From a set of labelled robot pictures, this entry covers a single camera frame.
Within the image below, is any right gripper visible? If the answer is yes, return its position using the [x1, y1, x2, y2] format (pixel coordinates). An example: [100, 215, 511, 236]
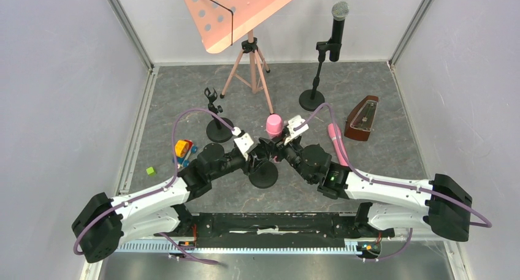
[259, 128, 315, 184]

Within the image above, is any pink microphone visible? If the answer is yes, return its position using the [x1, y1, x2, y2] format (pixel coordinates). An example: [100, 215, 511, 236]
[327, 123, 349, 167]
[266, 113, 284, 138]

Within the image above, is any black microphone stand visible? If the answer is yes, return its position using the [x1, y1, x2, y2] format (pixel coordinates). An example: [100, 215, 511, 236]
[299, 42, 342, 112]
[204, 88, 232, 143]
[248, 160, 278, 189]

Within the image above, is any black microphone silver grille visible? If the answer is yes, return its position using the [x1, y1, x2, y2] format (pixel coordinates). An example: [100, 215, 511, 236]
[329, 1, 350, 62]

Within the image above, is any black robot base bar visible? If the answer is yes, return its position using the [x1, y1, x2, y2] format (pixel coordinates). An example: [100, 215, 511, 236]
[169, 213, 395, 249]

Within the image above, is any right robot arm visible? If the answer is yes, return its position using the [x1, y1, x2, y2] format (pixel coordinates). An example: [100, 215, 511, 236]
[255, 137, 472, 242]

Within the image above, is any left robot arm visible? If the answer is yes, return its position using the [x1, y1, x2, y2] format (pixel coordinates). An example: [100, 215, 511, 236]
[72, 143, 277, 263]

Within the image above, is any pink music stand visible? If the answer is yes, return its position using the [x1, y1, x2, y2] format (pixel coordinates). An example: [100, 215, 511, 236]
[184, 0, 293, 113]

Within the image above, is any colourful toy block stack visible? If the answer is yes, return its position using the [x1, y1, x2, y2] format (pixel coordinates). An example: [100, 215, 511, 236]
[173, 139, 198, 168]

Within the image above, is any brown metronome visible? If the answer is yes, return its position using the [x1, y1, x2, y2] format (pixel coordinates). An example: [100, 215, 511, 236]
[344, 95, 379, 142]

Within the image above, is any small green cube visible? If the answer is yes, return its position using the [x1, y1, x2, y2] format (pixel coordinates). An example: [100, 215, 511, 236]
[146, 167, 156, 176]

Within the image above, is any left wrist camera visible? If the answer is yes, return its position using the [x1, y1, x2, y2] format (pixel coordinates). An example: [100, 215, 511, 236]
[231, 127, 255, 160]

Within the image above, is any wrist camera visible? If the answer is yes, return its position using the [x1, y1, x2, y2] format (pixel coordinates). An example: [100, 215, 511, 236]
[231, 127, 255, 160]
[283, 115, 309, 145]

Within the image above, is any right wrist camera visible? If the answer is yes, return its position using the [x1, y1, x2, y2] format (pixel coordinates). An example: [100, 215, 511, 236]
[283, 115, 309, 145]

